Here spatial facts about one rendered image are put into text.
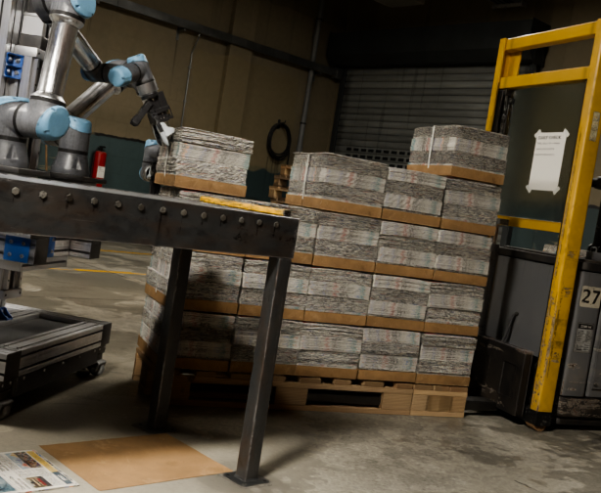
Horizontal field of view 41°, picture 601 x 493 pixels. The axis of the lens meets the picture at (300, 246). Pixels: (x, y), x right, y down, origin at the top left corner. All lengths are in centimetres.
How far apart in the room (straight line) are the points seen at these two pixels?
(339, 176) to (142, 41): 757
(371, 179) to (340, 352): 74
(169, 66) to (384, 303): 779
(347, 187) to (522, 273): 122
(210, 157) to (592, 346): 200
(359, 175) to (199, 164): 68
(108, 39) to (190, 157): 741
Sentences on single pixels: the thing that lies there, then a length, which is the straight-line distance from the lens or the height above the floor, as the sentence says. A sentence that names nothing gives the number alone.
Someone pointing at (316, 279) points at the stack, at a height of 55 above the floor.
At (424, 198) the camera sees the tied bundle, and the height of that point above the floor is 95.
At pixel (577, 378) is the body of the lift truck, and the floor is 25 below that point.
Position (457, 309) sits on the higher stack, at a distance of 365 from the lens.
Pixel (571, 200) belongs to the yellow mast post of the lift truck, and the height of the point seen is 105.
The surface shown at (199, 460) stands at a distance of 263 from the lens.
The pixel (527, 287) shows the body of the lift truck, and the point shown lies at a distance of 412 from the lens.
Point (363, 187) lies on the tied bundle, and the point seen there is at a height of 95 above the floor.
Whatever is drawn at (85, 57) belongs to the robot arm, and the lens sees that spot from 313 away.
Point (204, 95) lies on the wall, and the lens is 1117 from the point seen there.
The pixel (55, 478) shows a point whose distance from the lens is 236.
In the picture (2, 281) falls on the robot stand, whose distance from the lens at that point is 314.
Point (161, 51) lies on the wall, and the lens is 1082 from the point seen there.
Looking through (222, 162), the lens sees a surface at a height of 95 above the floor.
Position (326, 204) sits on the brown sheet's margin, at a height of 86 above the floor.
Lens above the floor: 84
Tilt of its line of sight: 3 degrees down
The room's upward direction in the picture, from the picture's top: 9 degrees clockwise
